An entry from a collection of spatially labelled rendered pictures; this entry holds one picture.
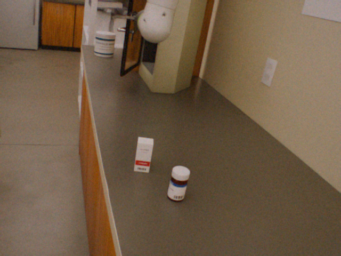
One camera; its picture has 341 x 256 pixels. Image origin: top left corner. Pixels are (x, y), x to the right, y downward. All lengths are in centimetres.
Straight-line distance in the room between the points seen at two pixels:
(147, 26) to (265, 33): 62
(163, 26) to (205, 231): 65
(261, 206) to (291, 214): 8
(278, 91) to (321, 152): 33
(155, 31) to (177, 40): 42
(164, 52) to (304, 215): 93
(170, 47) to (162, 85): 19
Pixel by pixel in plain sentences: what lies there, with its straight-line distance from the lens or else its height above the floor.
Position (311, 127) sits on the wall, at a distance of 116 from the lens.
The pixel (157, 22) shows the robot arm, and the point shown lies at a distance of 101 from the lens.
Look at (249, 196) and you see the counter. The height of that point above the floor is 94.
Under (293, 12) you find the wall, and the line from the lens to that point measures 132.
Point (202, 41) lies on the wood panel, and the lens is 188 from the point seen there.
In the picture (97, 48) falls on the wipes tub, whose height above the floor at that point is 99.
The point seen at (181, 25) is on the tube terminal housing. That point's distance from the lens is 142.
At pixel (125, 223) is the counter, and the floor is 94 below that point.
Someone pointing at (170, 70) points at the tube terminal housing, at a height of 105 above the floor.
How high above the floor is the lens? 139
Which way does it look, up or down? 24 degrees down
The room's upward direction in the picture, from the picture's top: 11 degrees clockwise
